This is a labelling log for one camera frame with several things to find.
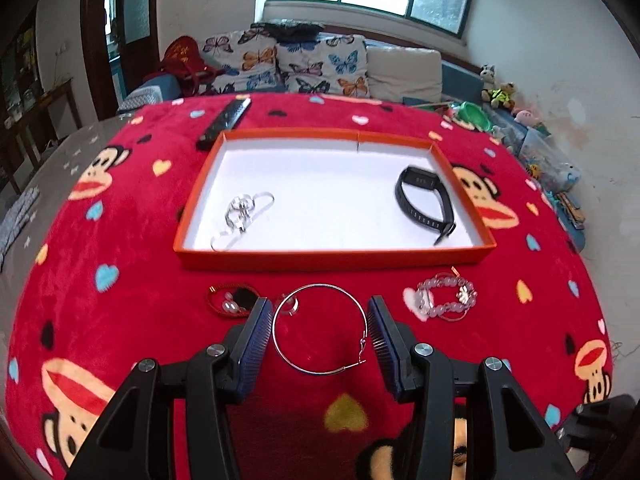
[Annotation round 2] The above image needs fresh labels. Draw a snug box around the wooden door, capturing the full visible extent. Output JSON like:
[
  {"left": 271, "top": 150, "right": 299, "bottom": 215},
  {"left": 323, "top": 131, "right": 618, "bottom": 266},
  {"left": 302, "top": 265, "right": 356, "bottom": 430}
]
[{"left": 80, "top": 0, "right": 160, "bottom": 122}]

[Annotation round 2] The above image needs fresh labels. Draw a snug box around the red pearl hair tie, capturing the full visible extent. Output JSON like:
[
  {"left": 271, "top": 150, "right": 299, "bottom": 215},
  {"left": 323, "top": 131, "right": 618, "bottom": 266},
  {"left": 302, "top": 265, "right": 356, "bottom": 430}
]
[{"left": 207, "top": 284, "right": 259, "bottom": 319}]

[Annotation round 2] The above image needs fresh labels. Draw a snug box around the beige cushion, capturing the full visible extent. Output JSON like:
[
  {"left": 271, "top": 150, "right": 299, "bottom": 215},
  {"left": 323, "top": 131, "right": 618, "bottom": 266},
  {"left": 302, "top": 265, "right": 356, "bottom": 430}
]
[{"left": 366, "top": 46, "right": 443, "bottom": 106}]

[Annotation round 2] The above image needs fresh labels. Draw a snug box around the pink beaded bracelet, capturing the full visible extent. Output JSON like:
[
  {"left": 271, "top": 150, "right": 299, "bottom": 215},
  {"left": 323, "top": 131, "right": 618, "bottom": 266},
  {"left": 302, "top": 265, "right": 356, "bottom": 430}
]
[{"left": 404, "top": 268, "right": 478, "bottom": 322}]

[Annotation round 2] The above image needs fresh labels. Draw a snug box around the red bag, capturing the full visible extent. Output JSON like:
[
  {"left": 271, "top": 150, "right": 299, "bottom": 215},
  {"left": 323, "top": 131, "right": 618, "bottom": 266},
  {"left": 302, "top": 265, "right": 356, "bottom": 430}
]
[{"left": 160, "top": 36, "right": 226, "bottom": 98}]

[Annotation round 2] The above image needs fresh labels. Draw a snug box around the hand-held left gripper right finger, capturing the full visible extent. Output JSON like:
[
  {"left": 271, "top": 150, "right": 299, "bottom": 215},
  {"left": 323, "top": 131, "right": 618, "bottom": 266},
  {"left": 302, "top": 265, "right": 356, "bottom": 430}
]
[{"left": 366, "top": 296, "right": 578, "bottom": 480}]

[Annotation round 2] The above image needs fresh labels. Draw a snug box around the black remote control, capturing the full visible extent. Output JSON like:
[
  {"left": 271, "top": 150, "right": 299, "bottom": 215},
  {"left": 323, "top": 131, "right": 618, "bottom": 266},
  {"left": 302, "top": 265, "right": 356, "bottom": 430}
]
[{"left": 195, "top": 97, "right": 252, "bottom": 151}]

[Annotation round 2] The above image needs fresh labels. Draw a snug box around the green bowl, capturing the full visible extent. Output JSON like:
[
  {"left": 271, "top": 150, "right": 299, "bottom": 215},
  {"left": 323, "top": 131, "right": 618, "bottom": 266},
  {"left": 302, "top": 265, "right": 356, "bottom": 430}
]
[{"left": 457, "top": 101, "right": 493, "bottom": 132}]

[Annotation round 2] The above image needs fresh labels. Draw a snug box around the orange shallow box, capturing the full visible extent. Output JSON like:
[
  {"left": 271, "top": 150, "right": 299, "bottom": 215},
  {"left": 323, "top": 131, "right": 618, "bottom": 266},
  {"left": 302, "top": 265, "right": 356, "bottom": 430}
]
[{"left": 173, "top": 129, "right": 497, "bottom": 272}]

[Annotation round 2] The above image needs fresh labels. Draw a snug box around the silver chain necklace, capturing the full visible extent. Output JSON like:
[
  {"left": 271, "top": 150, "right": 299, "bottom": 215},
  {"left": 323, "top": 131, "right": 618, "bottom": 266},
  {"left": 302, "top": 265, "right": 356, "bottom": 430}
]
[{"left": 210, "top": 191, "right": 275, "bottom": 253}]

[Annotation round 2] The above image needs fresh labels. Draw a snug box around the grey knitted cloth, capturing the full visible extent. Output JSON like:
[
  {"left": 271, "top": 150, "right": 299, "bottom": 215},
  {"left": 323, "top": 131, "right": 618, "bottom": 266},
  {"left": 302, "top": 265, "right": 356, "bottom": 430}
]
[{"left": 0, "top": 186, "right": 41, "bottom": 273}]

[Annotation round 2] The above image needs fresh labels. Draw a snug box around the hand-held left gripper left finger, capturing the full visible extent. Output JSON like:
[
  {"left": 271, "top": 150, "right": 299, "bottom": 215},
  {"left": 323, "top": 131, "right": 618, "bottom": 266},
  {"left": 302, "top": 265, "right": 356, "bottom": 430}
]
[{"left": 65, "top": 297, "right": 274, "bottom": 480}]

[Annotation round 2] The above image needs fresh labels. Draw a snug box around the brown teddy bear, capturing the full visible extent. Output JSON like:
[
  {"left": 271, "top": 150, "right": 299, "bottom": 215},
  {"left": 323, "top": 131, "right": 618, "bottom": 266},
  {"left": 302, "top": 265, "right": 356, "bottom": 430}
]
[{"left": 481, "top": 82, "right": 517, "bottom": 112}]

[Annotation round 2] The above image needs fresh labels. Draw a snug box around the wooden side table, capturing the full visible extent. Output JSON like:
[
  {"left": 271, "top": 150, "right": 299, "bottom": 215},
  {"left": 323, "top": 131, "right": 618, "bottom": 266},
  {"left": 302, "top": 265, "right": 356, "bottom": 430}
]
[{"left": 0, "top": 77, "right": 83, "bottom": 196}]

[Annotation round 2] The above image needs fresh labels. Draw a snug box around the red monkey print blanket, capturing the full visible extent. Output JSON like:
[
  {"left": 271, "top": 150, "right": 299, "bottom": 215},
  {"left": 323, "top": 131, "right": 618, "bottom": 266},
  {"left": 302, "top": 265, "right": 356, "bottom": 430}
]
[{"left": 5, "top": 93, "right": 614, "bottom": 480}]

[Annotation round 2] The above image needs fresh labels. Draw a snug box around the black smart band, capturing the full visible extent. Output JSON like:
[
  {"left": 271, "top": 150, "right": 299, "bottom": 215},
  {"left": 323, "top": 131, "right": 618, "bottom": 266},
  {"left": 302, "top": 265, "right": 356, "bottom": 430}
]
[{"left": 394, "top": 165, "right": 457, "bottom": 247}]

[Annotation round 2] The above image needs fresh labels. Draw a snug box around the large silver hoop earring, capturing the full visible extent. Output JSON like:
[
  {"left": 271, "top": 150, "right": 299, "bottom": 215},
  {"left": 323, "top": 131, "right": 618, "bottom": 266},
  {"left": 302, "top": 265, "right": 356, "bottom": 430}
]
[{"left": 272, "top": 284, "right": 371, "bottom": 375}]

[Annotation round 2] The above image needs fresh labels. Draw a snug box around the butterfly print cushion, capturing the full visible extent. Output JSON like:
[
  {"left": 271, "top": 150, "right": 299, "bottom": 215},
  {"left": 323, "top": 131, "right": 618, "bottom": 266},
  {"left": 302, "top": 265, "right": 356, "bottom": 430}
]
[
  {"left": 275, "top": 34, "right": 371, "bottom": 99},
  {"left": 201, "top": 28, "right": 279, "bottom": 94}
]

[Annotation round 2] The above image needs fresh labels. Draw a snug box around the clear plastic toy bin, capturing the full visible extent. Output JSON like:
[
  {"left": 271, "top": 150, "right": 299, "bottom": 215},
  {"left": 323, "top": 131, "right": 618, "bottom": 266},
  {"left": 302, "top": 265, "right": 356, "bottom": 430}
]
[{"left": 517, "top": 127, "right": 582, "bottom": 193}]

